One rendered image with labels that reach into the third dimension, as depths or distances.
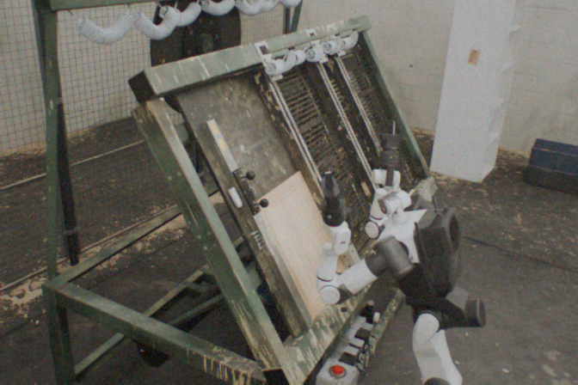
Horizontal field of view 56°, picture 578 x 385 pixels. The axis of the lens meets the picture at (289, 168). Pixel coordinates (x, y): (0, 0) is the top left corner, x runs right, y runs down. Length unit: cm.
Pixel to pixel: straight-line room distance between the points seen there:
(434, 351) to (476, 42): 414
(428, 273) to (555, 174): 445
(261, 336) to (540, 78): 587
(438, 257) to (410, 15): 587
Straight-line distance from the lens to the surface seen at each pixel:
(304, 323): 233
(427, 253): 219
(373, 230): 260
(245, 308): 210
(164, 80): 202
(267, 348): 215
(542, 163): 654
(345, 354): 248
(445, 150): 639
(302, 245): 245
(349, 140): 303
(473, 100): 616
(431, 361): 252
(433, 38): 770
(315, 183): 258
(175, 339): 248
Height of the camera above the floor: 237
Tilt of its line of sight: 23 degrees down
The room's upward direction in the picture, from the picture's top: 3 degrees clockwise
